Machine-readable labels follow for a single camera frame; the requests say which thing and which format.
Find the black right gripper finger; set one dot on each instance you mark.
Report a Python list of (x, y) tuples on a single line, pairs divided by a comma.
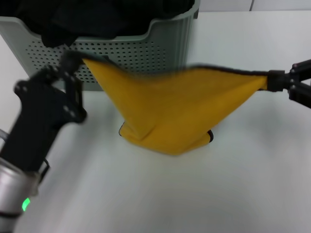
[(298, 70), (298, 92)]

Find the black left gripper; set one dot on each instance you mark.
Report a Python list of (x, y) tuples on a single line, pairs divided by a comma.
[(41, 121)]

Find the dark towel pile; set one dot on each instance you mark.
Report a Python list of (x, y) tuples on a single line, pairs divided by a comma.
[(97, 17)]

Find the yellow towel with black edge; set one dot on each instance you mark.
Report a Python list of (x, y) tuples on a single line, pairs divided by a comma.
[(165, 106)]

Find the green perforated storage box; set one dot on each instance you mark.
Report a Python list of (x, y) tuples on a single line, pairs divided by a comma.
[(150, 51)]

